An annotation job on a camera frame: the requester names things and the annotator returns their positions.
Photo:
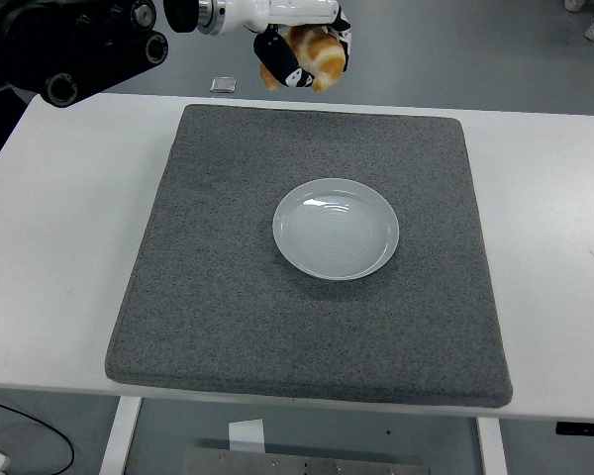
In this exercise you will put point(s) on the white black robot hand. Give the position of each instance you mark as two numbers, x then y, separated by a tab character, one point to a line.
297	11

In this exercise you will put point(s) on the golden croissant bread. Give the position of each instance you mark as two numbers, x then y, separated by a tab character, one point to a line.
322	49

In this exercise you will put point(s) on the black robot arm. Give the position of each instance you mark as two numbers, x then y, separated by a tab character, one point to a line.
54	44

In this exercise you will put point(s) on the pale grey round plate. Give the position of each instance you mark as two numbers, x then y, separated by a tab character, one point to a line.
335	232

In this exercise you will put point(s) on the grey metal plate with screws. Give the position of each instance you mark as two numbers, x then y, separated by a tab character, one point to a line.
302	462

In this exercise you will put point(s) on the small silver floor socket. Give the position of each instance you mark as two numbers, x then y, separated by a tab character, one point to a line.
223	84

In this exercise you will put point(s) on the grey felt table mat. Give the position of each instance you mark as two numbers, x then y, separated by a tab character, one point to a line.
277	336

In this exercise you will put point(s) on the white table leg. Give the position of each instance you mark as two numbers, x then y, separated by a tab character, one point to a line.
119	435
492	450

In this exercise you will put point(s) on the black table control panel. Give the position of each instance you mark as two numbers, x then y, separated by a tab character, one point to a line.
584	428

